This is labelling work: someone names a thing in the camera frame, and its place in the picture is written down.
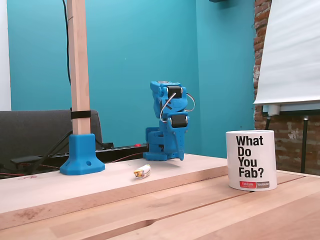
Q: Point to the blue printed post base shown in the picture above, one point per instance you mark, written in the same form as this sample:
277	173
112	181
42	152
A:
81	155

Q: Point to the white flip chart paper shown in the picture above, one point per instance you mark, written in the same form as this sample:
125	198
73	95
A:
290	55

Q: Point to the black easel leg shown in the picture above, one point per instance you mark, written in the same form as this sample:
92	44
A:
304	145

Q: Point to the pale wooden base board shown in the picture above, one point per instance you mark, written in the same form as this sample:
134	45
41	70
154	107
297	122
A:
100	185

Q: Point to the black power strip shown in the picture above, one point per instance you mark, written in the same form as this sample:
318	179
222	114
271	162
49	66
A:
120	151

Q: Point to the black fabric chair back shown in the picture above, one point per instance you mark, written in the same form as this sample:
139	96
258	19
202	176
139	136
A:
32	132

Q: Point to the black adapter box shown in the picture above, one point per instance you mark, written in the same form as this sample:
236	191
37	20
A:
23	160

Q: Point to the white mug black lettering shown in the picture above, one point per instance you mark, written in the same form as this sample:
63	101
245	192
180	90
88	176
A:
267	160

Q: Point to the white plastic cylinder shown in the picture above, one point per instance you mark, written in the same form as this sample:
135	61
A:
273	110

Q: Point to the grey easel tray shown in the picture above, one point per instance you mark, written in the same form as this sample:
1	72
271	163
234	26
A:
300	108

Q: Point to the wooden camera post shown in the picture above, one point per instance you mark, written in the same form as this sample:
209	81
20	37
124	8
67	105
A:
78	62

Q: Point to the white yellow sweet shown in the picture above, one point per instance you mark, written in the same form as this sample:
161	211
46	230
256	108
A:
142	172

